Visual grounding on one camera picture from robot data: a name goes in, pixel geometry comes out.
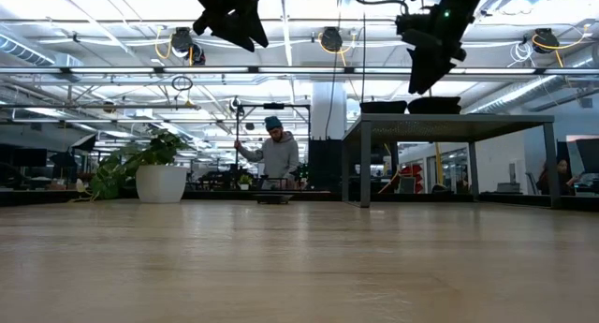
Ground red object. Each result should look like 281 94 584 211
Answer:
400 163 425 193

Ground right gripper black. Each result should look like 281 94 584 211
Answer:
402 8 469 95

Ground black hanging cable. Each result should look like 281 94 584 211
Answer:
358 0 368 116

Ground wavy-edged black plate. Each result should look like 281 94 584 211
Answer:
406 95 463 116

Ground person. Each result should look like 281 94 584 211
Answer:
536 157 582 197
233 115 300 192

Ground yellow hanging cable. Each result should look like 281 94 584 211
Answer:
432 142 445 186

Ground dark wall monitor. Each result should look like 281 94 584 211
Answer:
565 134 599 174

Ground white building column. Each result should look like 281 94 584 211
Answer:
311 81 348 141

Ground black ceiling cord reel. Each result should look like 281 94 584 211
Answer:
319 26 344 53
532 27 562 51
168 26 207 66

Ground black background rig frame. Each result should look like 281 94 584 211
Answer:
235 102 312 184

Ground silver ventilation duct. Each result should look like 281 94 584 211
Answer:
460 74 599 116

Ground grey perforated metal shelf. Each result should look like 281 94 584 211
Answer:
342 113 562 210

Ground green plant in white pot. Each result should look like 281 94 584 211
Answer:
69 127 193 205

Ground deep square black plate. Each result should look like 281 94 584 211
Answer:
358 100 409 115

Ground black cabinet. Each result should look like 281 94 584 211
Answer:
306 138 346 193

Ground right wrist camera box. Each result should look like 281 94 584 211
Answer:
395 12 432 37

